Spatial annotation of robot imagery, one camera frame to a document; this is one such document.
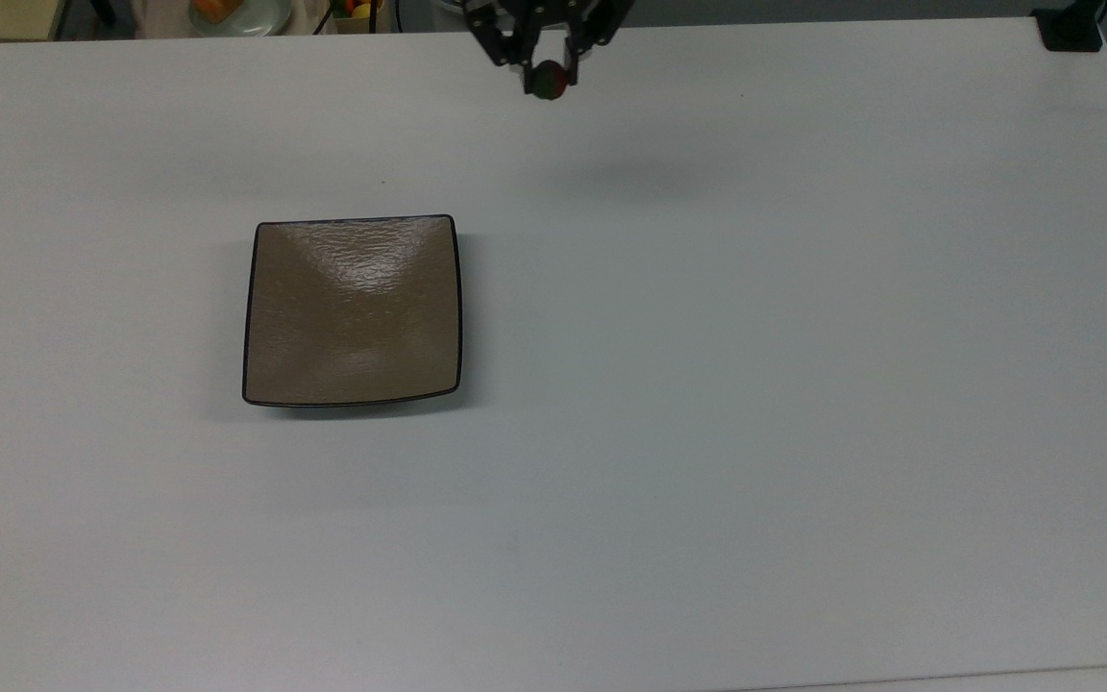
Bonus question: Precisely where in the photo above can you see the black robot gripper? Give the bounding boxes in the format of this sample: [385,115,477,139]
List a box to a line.
[463,0,634,96]

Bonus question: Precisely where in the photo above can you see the red strawberry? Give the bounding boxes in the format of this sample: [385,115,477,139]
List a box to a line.
[527,60,571,102]

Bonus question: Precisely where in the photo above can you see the white plate with orange food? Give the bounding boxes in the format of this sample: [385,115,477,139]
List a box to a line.
[187,0,296,38]

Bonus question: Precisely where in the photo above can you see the square brown ceramic plate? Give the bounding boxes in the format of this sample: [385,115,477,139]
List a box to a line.
[241,213,464,409]

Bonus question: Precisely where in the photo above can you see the box of toy fruit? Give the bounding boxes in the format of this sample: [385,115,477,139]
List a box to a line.
[328,0,387,36]

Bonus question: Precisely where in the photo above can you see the black square stand base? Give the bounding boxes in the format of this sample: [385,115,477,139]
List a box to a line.
[1031,0,1106,53]

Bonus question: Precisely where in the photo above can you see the beige wooden board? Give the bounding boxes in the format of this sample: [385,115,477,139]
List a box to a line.
[0,0,70,42]

